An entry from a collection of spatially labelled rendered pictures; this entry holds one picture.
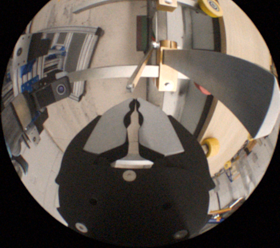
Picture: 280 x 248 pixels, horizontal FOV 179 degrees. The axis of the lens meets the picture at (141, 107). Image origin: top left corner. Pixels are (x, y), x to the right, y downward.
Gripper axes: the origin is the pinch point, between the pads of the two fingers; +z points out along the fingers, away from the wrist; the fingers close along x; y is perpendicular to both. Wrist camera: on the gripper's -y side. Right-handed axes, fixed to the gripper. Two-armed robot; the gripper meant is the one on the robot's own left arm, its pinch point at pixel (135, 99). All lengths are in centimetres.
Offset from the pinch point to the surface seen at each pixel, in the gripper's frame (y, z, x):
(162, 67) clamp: -2.0, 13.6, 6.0
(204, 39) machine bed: -15.9, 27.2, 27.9
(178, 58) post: -5.0, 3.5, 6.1
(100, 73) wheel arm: -0.8, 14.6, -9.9
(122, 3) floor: -74, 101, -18
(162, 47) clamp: -7.1, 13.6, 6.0
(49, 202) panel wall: 226, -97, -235
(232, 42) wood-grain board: -15.0, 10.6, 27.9
